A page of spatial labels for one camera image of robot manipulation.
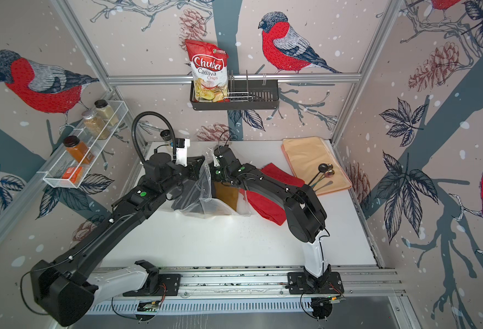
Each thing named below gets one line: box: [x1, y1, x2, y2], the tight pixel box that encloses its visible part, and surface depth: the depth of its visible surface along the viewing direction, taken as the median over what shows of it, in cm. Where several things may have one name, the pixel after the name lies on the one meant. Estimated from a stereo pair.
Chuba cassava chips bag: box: [185, 39, 230, 103], surface depth 80 cm
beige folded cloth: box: [284, 136, 352, 196], surface depth 110 cm
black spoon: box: [308, 163, 329, 186], surface depth 109 cm
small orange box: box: [61, 166, 84, 184], surface depth 68 cm
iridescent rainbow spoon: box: [311, 169, 335, 189], surface depth 106 cm
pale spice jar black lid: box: [94, 99, 119, 127], surface depth 83 cm
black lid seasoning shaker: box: [159, 129, 173, 142], surface depth 112 cm
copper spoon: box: [310, 169, 335, 188], surface depth 106 cm
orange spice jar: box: [63, 135, 95, 165], surface depth 69 cm
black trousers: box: [171, 178, 206, 214], surface depth 82 cm
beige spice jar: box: [81, 109, 110, 140], surface depth 77 cm
